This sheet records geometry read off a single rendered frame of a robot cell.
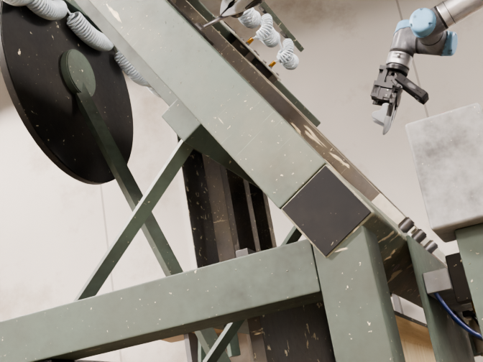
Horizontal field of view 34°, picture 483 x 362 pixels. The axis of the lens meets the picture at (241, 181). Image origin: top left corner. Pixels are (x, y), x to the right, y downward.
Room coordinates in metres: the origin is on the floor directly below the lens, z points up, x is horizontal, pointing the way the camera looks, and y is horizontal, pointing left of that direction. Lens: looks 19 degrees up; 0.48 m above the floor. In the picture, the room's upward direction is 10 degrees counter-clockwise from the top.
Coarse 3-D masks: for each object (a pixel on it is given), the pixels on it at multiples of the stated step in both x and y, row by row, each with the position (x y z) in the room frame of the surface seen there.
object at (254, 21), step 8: (264, 8) 2.49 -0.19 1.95; (248, 16) 2.35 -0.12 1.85; (256, 16) 2.37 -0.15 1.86; (272, 16) 2.56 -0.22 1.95; (248, 24) 2.39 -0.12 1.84; (256, 24) 2.41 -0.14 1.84; (280, 24) 2.63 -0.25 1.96; (272, 32) 2.53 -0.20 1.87; (288, 32) 2.71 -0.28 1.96; (264, 40) 2.55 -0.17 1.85; (272, 40) 2.56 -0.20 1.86; (296, 40) 2.78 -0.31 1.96; (288, 48) 2.71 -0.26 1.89; (288, 56) 2.70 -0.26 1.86; (296, 56) 2.77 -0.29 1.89; (280, 64) 2.76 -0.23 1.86; (288, 64) 2.74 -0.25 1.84; (296, 64) 2.77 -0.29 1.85
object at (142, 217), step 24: (72, 0) 2.49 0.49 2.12; (96, 120) 2.51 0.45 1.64; (120, 168) 2.48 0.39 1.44; (168, 168) 1.45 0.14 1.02; (144, 216) 1.49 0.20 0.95; (120, 240) 1.50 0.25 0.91; (288, 240) 2.14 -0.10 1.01; (168, 264) 2.43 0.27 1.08; (96, 288) 1.53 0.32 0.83; (216, 336) 2.41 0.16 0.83; (216, 360) 2.25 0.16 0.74
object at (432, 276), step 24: (408, 240) 1.45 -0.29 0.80; (432, 264) 1.64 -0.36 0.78; (456, 264) 1.47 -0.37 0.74; (432, 288) 1.47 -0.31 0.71; (456, 288) 1.47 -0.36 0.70; (432, 312) 1.49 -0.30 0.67; (456, 312) 1.82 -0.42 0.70; (432, 336) 1.45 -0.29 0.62; (456, 336) 1.73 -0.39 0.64; (480, 336) 1.47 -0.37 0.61; (456, 360) 1.64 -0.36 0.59
